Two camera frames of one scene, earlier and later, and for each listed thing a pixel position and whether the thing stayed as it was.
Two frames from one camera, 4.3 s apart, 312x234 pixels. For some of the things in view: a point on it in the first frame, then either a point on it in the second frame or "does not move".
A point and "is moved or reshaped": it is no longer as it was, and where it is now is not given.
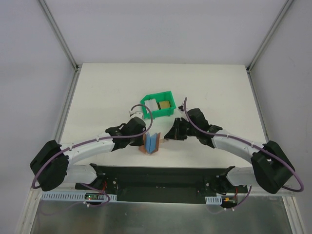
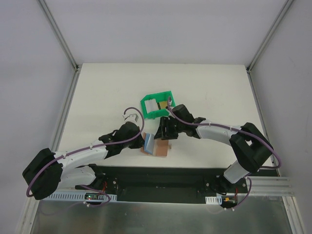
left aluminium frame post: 55,27 does not move
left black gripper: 138,141 does not move
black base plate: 160,184 does not move
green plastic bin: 160,97 does not move
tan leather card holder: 142,148 is moved or reshaped
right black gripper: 176,131 → 165,129
